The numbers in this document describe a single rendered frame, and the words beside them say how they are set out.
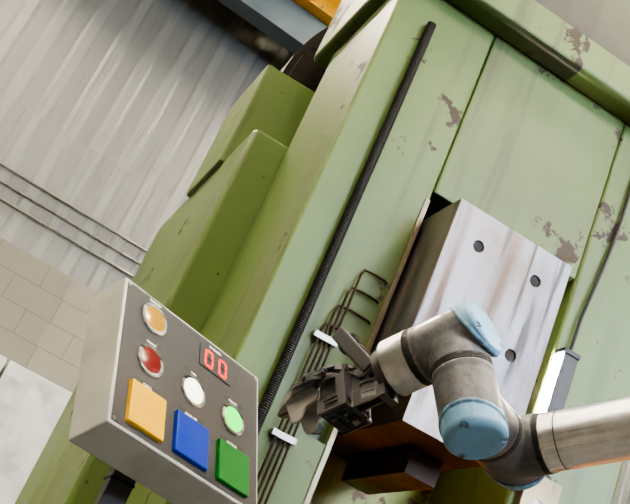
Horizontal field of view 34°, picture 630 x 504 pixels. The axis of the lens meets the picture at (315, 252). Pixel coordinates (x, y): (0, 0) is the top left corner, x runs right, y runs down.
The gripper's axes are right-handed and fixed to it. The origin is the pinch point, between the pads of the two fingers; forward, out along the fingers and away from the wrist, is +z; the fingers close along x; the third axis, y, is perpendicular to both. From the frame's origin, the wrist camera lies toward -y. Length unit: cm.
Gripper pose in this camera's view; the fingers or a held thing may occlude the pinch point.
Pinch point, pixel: (285, 408)
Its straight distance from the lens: 165.3
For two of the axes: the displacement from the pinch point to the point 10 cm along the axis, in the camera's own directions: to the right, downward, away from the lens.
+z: -8.1, 4.4, 4.0
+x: 5.9, 5.5, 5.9
